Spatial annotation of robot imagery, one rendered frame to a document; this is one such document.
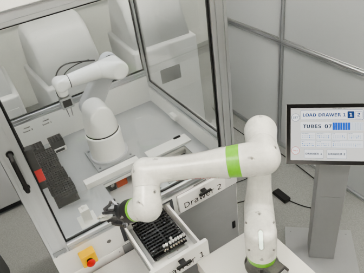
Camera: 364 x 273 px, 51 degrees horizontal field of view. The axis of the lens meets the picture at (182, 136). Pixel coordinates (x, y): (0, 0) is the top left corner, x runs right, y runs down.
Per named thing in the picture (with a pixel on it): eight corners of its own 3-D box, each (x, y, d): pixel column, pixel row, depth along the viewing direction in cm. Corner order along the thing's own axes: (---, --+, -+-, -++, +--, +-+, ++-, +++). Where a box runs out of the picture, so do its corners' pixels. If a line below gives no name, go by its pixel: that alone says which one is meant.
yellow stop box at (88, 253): (99, 261, 178) (95, 252, 173) (85, 270, 175) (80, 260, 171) (95, 254, 181) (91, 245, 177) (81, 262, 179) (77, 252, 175)
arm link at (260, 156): (280, 157, 139) (277, 130, 133) (284, 180, 129) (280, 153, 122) (231, 162, 144) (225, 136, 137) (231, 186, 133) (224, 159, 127)
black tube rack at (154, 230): (187, 244, 179) (186, 235, 176) (155, 264, 173) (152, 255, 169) (164, 216, 196) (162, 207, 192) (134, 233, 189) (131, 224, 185)
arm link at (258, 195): (272, 206, 177) (277, 108, 146) (274, 234, 164) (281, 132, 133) (243, 206, 179) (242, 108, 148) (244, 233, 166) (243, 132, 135)
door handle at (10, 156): (34, 195, 143) (14, 156, 132) (27, 198, 142) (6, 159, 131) (31, 188, 146) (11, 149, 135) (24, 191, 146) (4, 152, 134)
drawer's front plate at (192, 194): (225, 188, 208) (224, 173, 202) (180, 213, 198) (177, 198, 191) (223, 186, 210) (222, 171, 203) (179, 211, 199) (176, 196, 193)
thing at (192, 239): (204, 252, 175) (203, 244, 172) (155, 282, 166) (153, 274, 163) (162, 201, 204) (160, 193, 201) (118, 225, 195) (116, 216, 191)
